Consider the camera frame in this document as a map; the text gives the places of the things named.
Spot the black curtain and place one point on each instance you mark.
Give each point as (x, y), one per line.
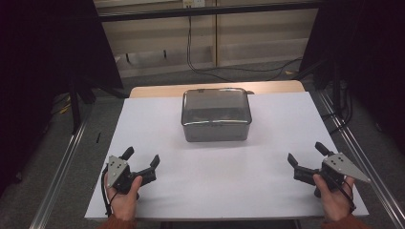
(44, 63)
(366, 57)

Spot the beige wooden cabinet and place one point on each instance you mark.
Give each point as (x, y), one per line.
(254, 38)

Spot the person's right hand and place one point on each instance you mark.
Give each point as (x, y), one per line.
(336, 202)

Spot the aluminium floor rail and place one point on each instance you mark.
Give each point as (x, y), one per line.
(363, 159)
(63, 171)

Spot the person's left hand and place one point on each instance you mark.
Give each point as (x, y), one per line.
(124, 203)

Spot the transparent grey lidded box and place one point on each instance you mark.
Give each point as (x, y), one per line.
(216, 114)

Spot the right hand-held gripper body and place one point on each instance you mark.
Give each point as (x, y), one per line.
(340, 165)

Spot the white table mat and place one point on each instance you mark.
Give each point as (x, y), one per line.
(223, 178)

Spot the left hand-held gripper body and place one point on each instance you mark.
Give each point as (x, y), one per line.
(118, 173)

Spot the black metal stand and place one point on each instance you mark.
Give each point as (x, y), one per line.
(75, 108)

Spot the white wall power outlet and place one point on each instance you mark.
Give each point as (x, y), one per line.
(193, 3)

